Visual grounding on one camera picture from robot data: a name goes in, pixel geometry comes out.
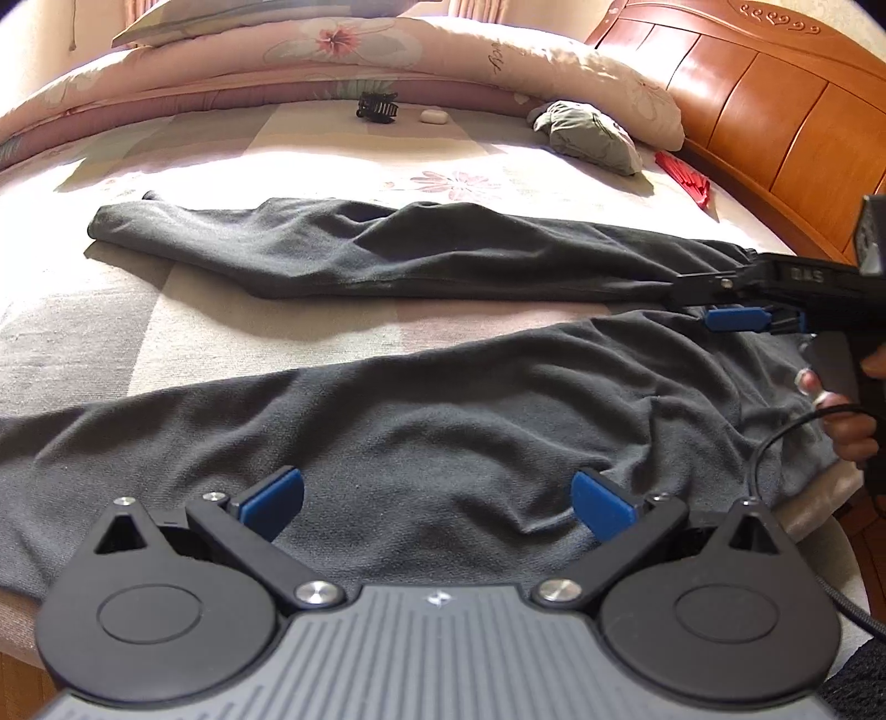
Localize grey crumpled cloth bundle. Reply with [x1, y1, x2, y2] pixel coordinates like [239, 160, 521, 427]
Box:
[527, 100, 644, 177]

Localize patchwork pastel bed sheet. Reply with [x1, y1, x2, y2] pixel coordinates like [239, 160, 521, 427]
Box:
[0, 100, 871, 666]

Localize person's right hand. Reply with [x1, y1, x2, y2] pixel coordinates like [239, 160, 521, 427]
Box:
[796, 347, 886, 468]

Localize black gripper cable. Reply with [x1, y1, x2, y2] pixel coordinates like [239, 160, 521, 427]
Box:
[749, 403, 886, 642]

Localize black hair claw clip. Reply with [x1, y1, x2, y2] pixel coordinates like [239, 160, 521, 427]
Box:
[356, 93, 398, 125]

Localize dark grey fleece trousers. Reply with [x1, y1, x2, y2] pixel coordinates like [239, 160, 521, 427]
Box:
[2, 197, 808, 599]

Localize pink floral folded quilt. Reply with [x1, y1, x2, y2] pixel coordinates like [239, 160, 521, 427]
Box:
[2, 17, 685, 167]

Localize small white oval object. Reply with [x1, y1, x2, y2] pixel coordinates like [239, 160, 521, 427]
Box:
[419, 108, 449, 126]

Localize red object by headboard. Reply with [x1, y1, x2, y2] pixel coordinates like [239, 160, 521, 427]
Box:
[655, 152, 712, 212]

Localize floral pillow on quilt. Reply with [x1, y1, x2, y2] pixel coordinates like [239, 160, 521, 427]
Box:
[111, 0, 416, 48]

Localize orange wooden headboard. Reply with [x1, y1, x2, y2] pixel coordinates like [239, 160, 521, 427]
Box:
[587, 2, 884, 263]

